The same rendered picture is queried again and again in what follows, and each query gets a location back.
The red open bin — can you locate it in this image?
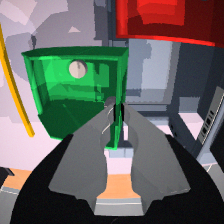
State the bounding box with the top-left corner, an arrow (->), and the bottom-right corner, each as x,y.
115,0 -> 224,48

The yellow bar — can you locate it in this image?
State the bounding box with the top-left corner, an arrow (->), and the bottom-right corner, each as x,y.
0,24 -> 35,137

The green bin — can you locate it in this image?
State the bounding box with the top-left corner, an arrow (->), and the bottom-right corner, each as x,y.
21,46 -> 129,150

